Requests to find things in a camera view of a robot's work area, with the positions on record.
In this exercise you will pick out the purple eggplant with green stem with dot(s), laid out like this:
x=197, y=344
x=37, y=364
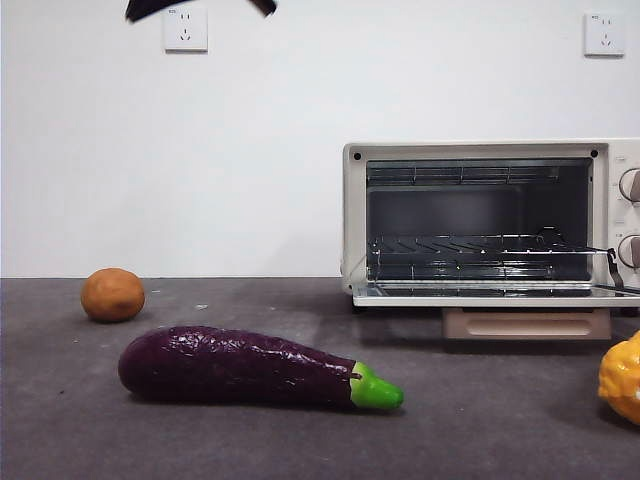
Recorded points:
x=225, y=369

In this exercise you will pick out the cream oven knob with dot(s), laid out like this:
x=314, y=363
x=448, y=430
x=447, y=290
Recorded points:
x=629, y=252
x=630, y=186

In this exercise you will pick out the brown round potato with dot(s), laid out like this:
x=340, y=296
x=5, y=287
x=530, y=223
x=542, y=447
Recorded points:
x=113, y=296

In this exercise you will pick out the white wall socket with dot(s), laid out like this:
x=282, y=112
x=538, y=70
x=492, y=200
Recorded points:
x=186, y=37
x=604, y=36

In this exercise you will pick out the yellow bumpy vegetable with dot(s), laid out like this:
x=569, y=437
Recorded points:
x=620, y=380

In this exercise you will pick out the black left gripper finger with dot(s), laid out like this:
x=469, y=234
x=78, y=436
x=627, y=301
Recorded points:
x=142, y=9
x=265, y=6

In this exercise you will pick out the cream toaster oven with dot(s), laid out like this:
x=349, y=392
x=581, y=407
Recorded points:
x=354, y=220

